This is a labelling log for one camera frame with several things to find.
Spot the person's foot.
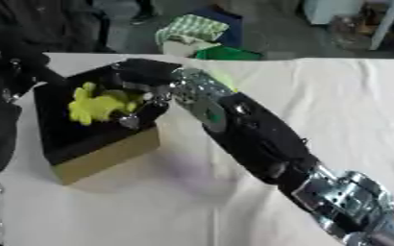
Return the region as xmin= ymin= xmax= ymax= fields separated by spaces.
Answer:
xmin=128 ymin=0 xmax=159 ymax=26

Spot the tan cardboard box black inside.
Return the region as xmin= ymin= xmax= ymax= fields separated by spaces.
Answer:
xmin=32 ymin=59 xmax=172 ymax=186

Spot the white table leg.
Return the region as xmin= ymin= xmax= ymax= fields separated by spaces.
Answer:
xmin=366 ymin=0 xmax=394 ymax=52

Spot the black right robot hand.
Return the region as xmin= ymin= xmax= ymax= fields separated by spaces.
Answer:
xmin=111 ymin=58 xmax=184 ymax=130

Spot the white cabinet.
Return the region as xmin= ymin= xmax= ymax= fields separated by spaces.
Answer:
xmin=301 ymin=0 xmax=371 ymax=26

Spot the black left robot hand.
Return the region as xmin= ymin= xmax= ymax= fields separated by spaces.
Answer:
xmin=0 ymin=32 xmax=68 ymax=104

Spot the blue box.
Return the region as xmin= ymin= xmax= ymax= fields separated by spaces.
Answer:
xmin=190 ymin=4 xmax=246 ymax=49

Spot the green white checked cloth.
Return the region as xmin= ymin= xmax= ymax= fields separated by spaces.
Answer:
xmin=153 ymin=13 xmax=231 ymax=46

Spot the yellow-green soft toy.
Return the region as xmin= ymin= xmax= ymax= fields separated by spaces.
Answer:
xmin=65 ymin=81 xmax=147 ymax=127

